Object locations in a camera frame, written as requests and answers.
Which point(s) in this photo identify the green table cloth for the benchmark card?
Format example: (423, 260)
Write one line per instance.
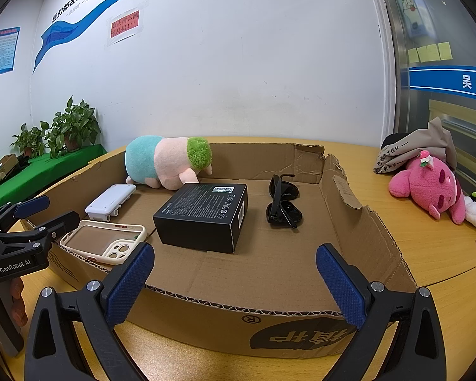
(55, 166)

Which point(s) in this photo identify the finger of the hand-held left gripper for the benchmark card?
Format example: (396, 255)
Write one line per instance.
(59, 226)
(33, 207)

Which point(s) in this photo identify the grey and black printed cloth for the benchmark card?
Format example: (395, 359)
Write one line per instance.
(416, 147)

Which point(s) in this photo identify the white power bank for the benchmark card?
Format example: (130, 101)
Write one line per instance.
(109, 202)

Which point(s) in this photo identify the large cardboard box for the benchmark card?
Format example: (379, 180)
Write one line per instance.
(261, 274)

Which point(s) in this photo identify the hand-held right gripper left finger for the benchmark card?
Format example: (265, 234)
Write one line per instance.
(129, 285)

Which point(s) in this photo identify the magenta plush toy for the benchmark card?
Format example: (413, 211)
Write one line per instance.
(428, 184)

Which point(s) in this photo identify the small potted green plant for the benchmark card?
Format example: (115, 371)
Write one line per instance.
(27, 141)

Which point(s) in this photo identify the large potted green plant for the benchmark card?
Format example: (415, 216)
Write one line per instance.
(73, 123)

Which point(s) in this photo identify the red wall sign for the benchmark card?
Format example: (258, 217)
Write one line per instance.
(125, 26)

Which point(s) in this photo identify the black product box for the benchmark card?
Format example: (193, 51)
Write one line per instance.
(198, 214)

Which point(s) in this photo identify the blue window band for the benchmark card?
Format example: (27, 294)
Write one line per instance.
(440, 81)

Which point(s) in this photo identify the black sunglasses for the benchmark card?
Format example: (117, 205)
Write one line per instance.
(279, 211)

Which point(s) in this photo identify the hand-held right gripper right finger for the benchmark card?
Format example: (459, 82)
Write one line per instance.
(341, 285)

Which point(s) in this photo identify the blue wave wall decal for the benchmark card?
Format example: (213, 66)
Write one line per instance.
(59, 33)

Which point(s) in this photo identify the blue wall notice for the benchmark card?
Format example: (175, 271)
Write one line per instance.
(3, 52)

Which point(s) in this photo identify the small brown cardboard box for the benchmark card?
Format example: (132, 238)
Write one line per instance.
(2, 172)

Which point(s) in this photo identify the person's left hand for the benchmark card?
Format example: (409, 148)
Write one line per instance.
(18, 305)

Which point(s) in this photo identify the cartoon sheep poster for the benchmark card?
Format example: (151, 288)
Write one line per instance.
(414, 8)

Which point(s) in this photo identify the yellow sticky note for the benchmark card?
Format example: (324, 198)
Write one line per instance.
(444, 51)
(413, 55)
(428, 53)

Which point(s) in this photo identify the grey metal window frame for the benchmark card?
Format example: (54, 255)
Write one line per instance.
(394, 67)

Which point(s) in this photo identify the cream phone case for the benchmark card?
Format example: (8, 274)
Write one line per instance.
(117, 253)

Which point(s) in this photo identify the pink pig plush toy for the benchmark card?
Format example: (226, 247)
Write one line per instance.
(170, 162)

